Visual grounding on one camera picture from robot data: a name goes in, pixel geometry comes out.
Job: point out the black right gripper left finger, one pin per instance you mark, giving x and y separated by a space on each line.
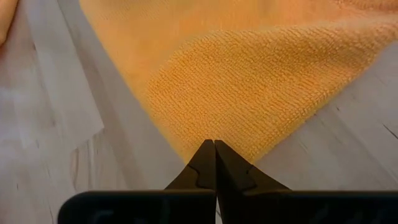
140 207

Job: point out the orange microfiber towel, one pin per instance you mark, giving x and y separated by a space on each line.
6 15
233 77

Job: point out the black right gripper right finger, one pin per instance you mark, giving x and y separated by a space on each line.
295 208

